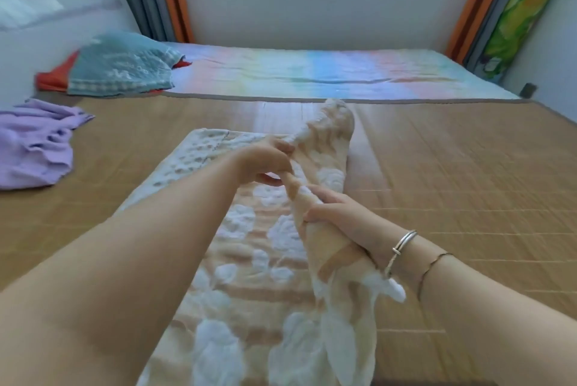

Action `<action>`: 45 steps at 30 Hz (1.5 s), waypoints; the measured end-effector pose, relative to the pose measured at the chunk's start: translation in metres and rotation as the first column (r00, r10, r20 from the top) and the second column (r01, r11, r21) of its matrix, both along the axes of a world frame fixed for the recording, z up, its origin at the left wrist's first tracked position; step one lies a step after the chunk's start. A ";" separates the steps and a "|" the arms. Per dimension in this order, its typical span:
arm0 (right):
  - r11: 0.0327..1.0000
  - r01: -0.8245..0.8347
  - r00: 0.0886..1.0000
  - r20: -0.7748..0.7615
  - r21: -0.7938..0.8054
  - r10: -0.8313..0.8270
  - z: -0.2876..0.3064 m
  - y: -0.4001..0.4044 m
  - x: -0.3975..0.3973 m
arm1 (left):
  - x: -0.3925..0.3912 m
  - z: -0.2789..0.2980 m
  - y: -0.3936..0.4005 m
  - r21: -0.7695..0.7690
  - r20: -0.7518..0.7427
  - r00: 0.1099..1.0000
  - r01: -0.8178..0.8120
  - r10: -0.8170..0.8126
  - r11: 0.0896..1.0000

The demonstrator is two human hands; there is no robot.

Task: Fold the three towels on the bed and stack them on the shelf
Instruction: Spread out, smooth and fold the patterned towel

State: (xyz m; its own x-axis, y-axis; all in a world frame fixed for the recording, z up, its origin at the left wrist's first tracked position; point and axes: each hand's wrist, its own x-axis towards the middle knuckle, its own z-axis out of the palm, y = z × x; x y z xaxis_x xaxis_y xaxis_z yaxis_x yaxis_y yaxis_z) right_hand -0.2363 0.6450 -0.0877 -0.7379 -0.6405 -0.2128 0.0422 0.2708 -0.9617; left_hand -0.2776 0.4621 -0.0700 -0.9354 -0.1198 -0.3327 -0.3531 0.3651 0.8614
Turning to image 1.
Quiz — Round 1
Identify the person's left hand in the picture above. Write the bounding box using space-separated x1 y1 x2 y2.
232 136 296 188

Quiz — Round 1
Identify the person's right hand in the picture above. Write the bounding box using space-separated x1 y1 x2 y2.
302 185 409 272

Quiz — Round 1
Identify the beige white patterned towel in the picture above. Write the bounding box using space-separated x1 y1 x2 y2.
112 98 408 386

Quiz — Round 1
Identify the purple towel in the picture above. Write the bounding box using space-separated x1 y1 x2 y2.
0 98 96 192

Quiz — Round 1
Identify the person's left forearm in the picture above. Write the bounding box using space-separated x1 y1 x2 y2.
0 153 251 386

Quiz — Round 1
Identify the person's right forearm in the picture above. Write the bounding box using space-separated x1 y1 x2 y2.
386 234 577 386

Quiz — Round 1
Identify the brown bamboo sleeping mat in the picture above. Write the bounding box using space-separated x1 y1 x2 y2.
0 92 577 386

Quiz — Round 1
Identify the teal quilted pillow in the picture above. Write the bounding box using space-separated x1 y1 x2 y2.
66 31 186 98

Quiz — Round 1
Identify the red cloth under pillow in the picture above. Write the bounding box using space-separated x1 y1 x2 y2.
34 49 192 98

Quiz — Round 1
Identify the white glossy headboard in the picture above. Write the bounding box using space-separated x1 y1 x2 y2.
0 0 141 109

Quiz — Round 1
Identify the green yellow painted board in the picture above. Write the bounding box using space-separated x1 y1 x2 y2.
477 0 577 84

